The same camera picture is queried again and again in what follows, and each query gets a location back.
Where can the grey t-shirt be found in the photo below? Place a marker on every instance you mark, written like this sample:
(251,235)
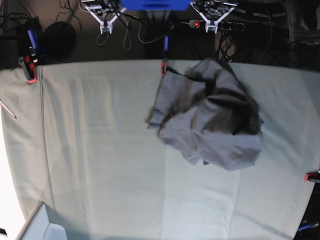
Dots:
(207,115)

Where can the red black clamp centre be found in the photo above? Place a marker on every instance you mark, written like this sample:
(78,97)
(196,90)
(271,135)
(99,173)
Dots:
(165,63)

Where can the red black clamp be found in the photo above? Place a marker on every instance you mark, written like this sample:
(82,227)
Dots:
(28,64)
(165,63)
(313,177)

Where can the light green table cloth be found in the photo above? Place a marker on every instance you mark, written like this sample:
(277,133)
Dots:
(80,144)

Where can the blue box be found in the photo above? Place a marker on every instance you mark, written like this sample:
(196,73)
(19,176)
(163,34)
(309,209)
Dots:
(153,5)

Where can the black round bag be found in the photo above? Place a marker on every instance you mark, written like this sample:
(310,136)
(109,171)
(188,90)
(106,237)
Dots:
(59,40)

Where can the red black clamp left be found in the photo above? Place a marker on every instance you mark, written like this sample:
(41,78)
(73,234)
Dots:
(28,64)

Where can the red black clamp right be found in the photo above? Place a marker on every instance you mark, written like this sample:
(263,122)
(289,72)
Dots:
(313,177)

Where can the metal rod at left edge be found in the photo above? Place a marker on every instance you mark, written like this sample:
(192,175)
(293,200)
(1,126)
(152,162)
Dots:
(2,104)

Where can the white bin corner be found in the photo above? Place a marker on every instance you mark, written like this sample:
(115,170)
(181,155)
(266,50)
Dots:
(38,226)

